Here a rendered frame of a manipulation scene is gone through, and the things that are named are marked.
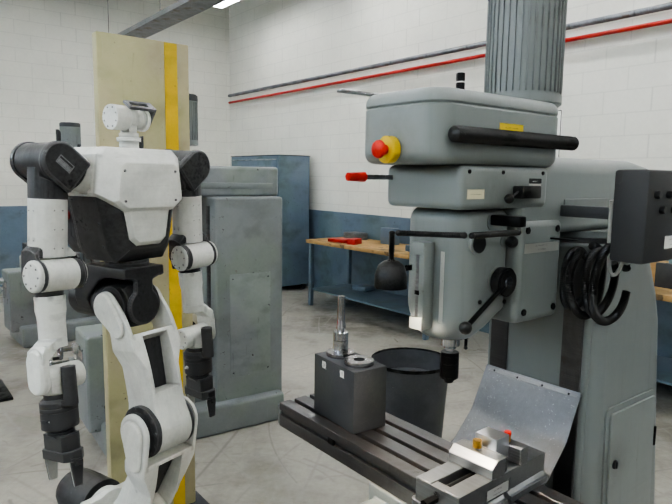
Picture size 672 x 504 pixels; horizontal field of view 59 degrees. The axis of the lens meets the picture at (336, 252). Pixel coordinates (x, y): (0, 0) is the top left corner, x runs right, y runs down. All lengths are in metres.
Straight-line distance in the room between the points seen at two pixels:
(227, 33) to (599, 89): 7.27
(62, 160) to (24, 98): 8.65
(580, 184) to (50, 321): 1.41
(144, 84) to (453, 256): 1.88
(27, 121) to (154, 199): 8.57
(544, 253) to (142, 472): 1.19
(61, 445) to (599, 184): 1.56
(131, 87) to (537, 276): 1.98
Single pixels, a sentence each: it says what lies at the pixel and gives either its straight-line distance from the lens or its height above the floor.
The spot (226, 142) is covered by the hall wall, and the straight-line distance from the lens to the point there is 11.29.
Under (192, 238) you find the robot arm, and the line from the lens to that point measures 1.87.
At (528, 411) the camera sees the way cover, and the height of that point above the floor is 1.03.
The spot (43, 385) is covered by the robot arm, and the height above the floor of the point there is 1.20.
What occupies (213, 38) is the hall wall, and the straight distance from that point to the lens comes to 11.42.
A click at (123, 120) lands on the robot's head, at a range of 1.69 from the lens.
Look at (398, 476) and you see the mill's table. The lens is 1.64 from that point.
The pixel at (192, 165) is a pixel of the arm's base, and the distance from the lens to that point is 1.82.
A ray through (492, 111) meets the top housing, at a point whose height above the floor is 1.85.
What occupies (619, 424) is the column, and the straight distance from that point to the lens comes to 1.94.
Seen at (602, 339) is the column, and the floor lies 1.27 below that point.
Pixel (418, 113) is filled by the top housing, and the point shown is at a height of 1.83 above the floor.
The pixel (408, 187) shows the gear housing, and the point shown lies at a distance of 1.43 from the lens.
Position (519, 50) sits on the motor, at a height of 2.02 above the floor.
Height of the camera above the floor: 1.70
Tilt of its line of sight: 7 degrees down
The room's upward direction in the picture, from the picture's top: 1 degrees clockwise
